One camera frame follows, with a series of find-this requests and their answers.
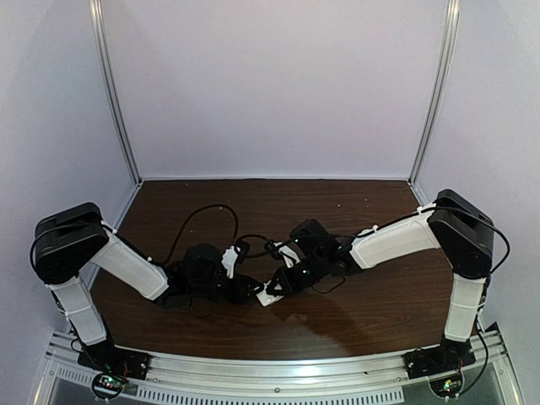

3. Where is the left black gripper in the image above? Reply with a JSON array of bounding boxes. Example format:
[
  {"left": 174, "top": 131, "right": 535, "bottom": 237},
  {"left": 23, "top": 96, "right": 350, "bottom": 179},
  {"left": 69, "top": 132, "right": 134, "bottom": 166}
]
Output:
[{"left": 189, "top": 273, "right": 264, "bottom": 306}]

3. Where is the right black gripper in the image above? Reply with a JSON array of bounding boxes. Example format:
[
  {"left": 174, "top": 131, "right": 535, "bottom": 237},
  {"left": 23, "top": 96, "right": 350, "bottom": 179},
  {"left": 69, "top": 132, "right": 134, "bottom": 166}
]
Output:
[{"left": 267, "top": 253, "right": 329, "bottom": 297}]

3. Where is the white remote control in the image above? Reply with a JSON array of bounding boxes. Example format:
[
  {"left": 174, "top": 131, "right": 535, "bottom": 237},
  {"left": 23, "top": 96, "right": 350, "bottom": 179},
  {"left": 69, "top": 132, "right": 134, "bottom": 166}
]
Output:
[{"left": 256, "top": 283, "right": 283, "bottom": 307}]

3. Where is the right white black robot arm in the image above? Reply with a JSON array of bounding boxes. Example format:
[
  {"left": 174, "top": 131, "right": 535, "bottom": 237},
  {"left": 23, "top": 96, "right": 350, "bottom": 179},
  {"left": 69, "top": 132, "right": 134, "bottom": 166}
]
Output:
[{"left": 256, "top": 189, "right": 494, "bottom": 373}]

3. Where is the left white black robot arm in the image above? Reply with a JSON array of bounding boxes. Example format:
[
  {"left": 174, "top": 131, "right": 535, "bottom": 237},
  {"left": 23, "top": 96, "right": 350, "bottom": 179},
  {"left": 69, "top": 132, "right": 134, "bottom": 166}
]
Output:
[{"left": 30, "top": 202, "right": 264, "bottom": 375}]

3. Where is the left round circuit board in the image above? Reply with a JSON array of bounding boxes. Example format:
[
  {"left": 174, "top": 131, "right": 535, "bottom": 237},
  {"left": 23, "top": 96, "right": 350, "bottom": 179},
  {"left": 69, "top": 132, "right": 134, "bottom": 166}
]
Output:
[{"left": 90, "top": 373, "right": 127, "bottom": 401}]

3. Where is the round circuit board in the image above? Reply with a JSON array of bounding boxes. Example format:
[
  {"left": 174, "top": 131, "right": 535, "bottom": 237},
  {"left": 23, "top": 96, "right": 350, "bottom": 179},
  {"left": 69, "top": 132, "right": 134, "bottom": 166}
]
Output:
[
  {"left": 90, "top": 373, "right": 127, "bottom": 401},
  {"left": 429, "top": 373, "right": 464, "bottom": 399}
]

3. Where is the right round circuit board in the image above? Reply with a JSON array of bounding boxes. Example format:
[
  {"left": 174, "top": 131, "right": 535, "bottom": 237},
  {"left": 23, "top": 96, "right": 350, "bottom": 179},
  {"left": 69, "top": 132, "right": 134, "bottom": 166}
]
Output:
[{"left": 429, "top": 373, "right": 464, "bottom": 399}]

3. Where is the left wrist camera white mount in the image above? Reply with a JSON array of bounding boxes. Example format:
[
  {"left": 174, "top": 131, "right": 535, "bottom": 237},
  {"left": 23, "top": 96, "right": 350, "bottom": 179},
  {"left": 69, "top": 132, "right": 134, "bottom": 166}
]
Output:
[{"left": 221, "top": 245, "right": 241, "bottom": 279}]

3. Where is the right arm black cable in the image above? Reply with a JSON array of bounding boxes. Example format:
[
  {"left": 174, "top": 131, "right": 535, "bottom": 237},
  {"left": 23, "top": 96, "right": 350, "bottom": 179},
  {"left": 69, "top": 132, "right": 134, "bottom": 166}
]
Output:
[{"left": 234, "top": 235, "right": 305, "bottom": 259}]

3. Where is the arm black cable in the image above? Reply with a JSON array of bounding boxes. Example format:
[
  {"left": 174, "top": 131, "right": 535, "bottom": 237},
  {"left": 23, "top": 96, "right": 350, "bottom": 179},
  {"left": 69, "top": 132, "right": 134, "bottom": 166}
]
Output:
[
  {"left": 166, "top": 204, "right": 240, "bottom": 271},
  {"left": 234, "top": 235, "right": 305, "bottom": 259}
]

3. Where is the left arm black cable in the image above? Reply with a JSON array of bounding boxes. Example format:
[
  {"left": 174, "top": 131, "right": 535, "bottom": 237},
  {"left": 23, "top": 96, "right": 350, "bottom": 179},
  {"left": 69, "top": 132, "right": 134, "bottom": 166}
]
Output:
[{"left": 166, "top": 204, "right": 240, "bottom": 271}]

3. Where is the curved aluminium front rail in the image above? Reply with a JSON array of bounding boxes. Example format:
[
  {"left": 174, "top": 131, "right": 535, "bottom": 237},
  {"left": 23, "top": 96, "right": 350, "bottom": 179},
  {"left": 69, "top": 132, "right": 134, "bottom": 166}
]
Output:
[{"left": 30, "top": 331, "right": 525, "bottom": 404}]

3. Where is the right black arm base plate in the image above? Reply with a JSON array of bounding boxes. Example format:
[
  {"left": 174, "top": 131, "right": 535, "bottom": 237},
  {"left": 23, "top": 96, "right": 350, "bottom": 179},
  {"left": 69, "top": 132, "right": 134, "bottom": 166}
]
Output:
[{"left": 402, "top": 346, "right": 476, "bottom": 380}]

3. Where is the left aluminium frame post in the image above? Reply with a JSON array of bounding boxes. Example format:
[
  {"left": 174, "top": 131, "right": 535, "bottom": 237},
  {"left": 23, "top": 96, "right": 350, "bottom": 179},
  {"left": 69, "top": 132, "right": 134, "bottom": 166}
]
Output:
[{"left": 89, "top": 0, "right": 143, "bottom": 186}]

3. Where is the aluminium frame post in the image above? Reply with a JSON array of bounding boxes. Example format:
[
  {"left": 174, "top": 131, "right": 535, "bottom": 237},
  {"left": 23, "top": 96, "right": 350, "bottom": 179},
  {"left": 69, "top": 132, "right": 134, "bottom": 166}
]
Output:
[
  {"left": 89, "top": 0, "right": 143, "bottom": 186},
  {"left": 408, "top": 0, "right": 461, "bottom": 186}
]

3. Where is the right aluminium frame post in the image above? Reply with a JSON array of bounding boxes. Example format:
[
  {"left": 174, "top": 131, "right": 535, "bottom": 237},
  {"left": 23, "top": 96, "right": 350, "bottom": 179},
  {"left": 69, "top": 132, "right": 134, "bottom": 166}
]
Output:
[{"left": 408, "top": 0, "right": 461, "bottom": 186}]

